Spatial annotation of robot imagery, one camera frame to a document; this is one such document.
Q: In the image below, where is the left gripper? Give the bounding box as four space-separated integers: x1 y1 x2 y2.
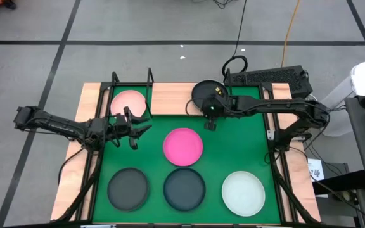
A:
106 106 153 151

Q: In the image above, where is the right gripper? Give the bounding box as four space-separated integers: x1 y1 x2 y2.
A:
200 85 231 131

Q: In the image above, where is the black plate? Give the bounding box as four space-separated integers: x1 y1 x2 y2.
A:
191 79 230 110

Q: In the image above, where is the pale pink plate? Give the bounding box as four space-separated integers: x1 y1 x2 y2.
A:
110 89 147 117

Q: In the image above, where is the wooden shelf board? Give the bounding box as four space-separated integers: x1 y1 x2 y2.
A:
150 82 204 116

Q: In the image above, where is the green table mat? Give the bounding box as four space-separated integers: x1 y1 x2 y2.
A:
92 84 281 225

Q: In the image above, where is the magenta plate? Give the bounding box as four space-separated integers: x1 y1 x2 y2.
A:
163 127 204 167

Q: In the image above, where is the dark grey plate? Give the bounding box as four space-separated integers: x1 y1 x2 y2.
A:
106 167 150 212

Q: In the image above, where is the dark blue plate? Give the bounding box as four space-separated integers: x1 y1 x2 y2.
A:
163 167 207 212

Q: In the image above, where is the white printed paper sheet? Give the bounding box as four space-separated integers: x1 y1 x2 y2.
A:
307 158 325 182

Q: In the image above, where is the black beam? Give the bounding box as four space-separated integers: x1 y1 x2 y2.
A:
312 169 365 196

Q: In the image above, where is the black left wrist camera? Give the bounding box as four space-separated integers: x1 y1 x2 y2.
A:
115 113 128 129

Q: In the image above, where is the thin black frame rod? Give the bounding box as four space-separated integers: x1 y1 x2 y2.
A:
224 68 233 96
146 67 155 120

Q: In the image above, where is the black floor cable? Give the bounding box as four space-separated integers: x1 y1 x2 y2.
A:
221 0 249 79

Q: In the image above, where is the orange floor cable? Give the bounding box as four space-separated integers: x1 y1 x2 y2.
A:
280 0 302 68

